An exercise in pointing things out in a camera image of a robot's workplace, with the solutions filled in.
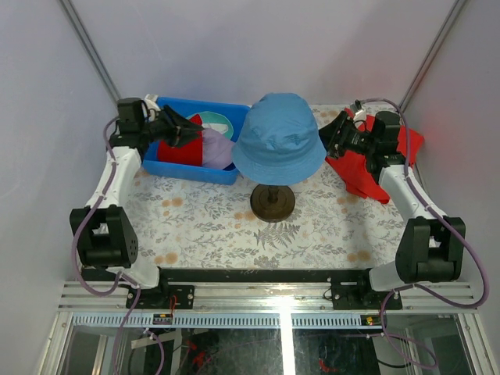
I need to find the floral table mat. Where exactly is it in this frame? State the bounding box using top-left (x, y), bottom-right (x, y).
top-left (116, 103), bottom-right (445, 270)

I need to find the blue plastic bin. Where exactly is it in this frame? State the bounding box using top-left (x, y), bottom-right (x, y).
top-left (142, 96), bottom-right (250, 185)

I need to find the lavender hat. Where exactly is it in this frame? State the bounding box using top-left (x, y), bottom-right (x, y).
top-left (202, 128), bottom-right (234, 170)

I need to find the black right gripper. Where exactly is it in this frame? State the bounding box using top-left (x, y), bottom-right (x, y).
top-left (305, 112), bottom-right (378, 161)

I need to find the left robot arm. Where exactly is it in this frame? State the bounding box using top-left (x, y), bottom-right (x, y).
top-left (70, 98), bottom-right (203, 309)

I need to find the red bucket hat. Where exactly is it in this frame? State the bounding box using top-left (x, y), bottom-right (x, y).
top-left (156, 131), bottom-right (203, 166)

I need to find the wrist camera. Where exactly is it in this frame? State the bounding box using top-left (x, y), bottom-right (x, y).
top-left (348, 99), bottom-right (367, 124)
top-left (144, 94), bottom-right (161, 121)

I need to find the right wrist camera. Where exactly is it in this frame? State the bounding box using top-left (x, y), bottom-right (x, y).
top-left (348, 99), bottom-right (367, 124)

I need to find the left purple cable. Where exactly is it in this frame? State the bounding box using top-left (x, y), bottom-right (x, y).
top-left (72, 116), bottom-right (165, 375)

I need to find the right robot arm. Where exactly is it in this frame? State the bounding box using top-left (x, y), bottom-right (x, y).
top-left (320, 110), bottom-right (466, 309)

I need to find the aluminium rail frame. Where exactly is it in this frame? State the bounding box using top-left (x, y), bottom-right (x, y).
top-left (39, 269), bottom-right (498, 374)

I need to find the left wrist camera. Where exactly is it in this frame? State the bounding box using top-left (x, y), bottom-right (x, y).
top-left (144, 94), bottom-right (161, 121)

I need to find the teal and white hat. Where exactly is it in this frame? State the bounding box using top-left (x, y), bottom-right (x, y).
top-left (187, 111), bottom-right (234, 140)

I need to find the red cloth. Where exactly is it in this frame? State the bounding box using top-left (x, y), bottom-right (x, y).
top-left (325, 115), bottom-right (424, 205)

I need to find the blue bucket hat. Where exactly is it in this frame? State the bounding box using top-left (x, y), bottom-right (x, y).
top-left (231, 93), bottom-right (327, 186)

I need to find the mannequin head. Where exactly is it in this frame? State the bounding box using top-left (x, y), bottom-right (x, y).
top-left (250, 184), bottom-right (295, 223)

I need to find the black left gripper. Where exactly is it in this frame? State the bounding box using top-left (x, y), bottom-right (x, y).
top-left (139, 105), bottom-right (203, 148)

